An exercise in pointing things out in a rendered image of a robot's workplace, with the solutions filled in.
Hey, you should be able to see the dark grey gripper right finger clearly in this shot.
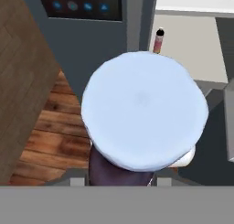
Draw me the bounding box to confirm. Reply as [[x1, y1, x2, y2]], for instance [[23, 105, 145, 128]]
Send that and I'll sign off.
[[151, 167, 203, 187]]

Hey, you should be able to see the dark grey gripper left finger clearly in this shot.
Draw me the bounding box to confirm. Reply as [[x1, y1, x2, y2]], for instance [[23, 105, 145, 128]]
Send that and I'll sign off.
[[45, 167, 91, 187]]

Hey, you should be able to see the grey fridge door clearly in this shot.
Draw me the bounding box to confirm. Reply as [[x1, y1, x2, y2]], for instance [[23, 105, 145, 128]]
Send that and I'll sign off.
[[195, 79, 234, 164]]

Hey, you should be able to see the beige counter cupboard front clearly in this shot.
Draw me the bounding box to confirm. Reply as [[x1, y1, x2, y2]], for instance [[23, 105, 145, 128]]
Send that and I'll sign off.
[[148, 13, 229, 84]]

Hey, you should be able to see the dark grey fridge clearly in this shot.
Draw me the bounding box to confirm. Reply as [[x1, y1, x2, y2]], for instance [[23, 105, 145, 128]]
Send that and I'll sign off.
[[18, 0, 159, 104]]

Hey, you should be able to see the red condiment bottle black cap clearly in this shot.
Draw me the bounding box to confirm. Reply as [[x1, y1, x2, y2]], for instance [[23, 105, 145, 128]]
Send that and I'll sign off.
[[153, 27, 165, 55]]

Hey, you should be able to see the brown wooden cupboard panel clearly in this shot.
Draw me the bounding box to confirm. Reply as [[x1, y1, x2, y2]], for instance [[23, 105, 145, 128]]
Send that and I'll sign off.
[[0, 0, 61, 186]]

